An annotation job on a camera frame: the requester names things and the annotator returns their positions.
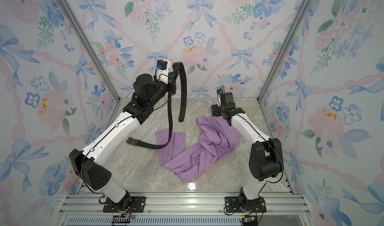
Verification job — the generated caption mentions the black leather belt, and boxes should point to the black leather belt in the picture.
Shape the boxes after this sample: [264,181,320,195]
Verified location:
[125,61,188,150]

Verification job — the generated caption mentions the purple trousers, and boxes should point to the purple trousers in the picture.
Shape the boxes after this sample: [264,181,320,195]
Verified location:
[158,117,240,182]

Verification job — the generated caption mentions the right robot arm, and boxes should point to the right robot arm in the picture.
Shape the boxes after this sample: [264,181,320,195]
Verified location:
[211,89,284,212]

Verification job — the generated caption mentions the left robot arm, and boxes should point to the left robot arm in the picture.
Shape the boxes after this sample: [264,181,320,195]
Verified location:
[69,71,183,211]

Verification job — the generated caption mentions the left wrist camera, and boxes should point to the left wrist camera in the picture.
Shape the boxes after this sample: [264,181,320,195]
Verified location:
[154,59,171,84]

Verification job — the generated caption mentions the left aluminium corner post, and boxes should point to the left aluminium corner post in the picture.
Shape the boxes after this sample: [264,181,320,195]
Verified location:
[56,0,120,102]

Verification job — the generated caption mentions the aluminium corner post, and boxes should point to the aluminium corner post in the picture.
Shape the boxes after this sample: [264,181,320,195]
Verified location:
[56,0,120,102]
[257,0,313,104]

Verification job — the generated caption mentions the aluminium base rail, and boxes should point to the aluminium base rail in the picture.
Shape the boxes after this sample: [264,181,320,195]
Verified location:
[53,193,315,226]

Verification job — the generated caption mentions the right aluminium corner post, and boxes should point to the right aluminium corner post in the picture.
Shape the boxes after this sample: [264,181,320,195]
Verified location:
[257,0,313,104]

